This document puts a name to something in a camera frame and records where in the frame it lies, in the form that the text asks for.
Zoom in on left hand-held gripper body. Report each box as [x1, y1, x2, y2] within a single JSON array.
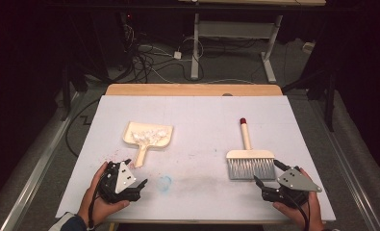
[[97, 160, 143, 204]]

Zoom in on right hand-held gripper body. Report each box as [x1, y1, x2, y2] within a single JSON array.
[[261, 166, 323, 208]]

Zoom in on cream plastic dustpan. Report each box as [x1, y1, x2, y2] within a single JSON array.
[[122, 120, 174, 168]]

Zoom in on cream hand brush grey bristles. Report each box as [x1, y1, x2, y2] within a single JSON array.
[[225, 117, 277, 181]]

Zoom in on pile of white paper scraps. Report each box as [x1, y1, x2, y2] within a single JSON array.
[[131, 128, 169, 145]]

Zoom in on person's right hand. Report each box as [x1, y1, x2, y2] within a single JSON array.
[[272, 167, 325, 231]]

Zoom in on person's left hand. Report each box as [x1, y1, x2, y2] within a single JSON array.
[[77, 161, 131, 229]]

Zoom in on black metal stand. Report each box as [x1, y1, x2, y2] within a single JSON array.
[[61, 57, 89, 122], [282, 68, 336, 133]]

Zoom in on small white floor box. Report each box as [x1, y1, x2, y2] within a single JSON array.
[[302, 41, 317, 54]]

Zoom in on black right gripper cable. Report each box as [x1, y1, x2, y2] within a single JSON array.
[[285, 192, 311, 231]]

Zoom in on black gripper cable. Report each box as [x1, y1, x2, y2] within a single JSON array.
[[285, 192, 311, 231], [87, 192, 99, 231]]

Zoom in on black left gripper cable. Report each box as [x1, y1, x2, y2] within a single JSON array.
[[87, 192, 99, 231]]

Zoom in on aluminium floor rail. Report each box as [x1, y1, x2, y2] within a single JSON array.
[[307, 95, 380, 231], [0, 90, 85, 231]]

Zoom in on black looped floor cable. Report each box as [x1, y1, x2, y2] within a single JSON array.
[[65, 97, 102, 158]]

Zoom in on tangle of black floor cables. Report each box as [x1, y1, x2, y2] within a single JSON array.
[[123, 13, 205, 85]]

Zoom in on white metal frame desk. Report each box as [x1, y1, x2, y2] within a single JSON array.
[[177, 0, 326, 84]]

